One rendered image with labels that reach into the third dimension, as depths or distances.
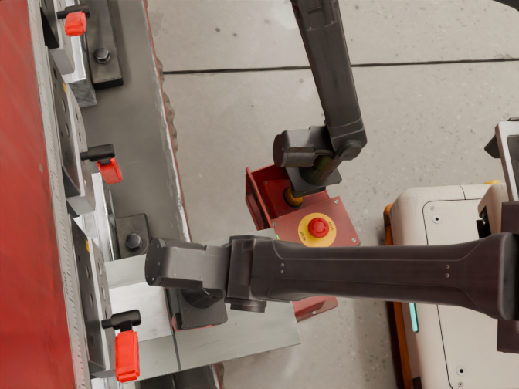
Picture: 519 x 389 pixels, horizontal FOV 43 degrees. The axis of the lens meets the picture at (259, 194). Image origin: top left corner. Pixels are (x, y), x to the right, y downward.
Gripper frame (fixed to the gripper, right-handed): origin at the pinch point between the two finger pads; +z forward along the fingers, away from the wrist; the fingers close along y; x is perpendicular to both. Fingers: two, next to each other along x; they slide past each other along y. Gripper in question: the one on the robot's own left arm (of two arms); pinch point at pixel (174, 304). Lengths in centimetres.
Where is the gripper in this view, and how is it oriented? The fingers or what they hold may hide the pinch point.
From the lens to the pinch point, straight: 98.7
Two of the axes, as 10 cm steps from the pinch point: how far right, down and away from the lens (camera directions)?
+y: 2.1, 9.2, -3.2
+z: -4.8, 3.8, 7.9
